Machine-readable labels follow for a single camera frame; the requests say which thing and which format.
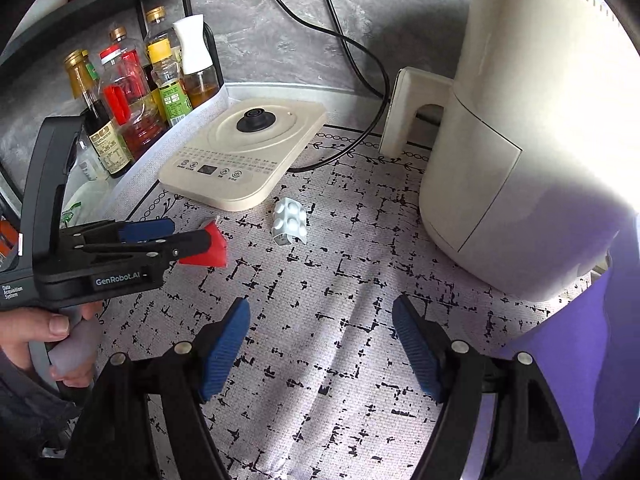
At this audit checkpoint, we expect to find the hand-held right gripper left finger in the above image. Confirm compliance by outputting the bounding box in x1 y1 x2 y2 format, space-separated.
65 297 251 480

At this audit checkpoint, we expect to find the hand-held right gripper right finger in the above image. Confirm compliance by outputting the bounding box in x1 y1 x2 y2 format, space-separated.
392 294 584 480

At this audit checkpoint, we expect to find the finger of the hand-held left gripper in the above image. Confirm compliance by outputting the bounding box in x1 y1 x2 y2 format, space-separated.
81 230 214 268
62 218 176 250

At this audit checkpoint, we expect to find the red torn carton piece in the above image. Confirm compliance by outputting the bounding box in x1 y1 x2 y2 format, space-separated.
178 219 229 269

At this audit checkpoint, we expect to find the purple plastic bin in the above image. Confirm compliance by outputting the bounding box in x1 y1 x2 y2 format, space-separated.
492 254 640 480

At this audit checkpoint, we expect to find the person's left forearm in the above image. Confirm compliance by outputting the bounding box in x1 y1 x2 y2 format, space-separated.
0 347 96 480

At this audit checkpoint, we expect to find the person's left hand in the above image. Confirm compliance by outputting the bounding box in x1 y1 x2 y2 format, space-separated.
0 305 101 389

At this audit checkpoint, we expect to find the white plastic jar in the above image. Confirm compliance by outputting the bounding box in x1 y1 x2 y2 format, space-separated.
76 144 109 182

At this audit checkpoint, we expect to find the dark soy sauce bottle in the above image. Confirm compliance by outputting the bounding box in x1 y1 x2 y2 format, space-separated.
63 49 134 179

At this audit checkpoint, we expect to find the patterned table mat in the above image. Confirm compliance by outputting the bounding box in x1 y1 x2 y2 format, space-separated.
92 85 603 480

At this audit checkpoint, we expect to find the white plastic blister pack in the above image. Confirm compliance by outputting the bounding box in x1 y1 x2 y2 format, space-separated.
271 197 309 246

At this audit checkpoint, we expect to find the cream electric cooker base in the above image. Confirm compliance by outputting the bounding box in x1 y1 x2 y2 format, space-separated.
158 99 329 211

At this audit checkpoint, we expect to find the yellow capped green label bottle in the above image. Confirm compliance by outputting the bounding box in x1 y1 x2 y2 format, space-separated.
146 39 194 129

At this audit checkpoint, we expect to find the gold capped clear bottle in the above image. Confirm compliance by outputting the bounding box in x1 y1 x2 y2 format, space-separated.
109 26 147 61

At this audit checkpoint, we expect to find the white topped oil sprayer bottle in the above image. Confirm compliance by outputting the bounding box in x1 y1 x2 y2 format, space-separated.
172 14 224 109

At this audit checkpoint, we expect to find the black metal rack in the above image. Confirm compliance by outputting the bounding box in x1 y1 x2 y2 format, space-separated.
0 0 227 196

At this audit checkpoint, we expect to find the gold capped dark bottle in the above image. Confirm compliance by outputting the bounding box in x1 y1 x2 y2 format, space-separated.
144 6 177 47

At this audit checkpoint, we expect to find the cream air fryer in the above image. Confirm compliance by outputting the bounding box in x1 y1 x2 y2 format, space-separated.
378 0 640 302

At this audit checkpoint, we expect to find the black power cable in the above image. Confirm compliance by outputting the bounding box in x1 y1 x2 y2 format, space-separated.
318 0 388 98
255 0 391 175

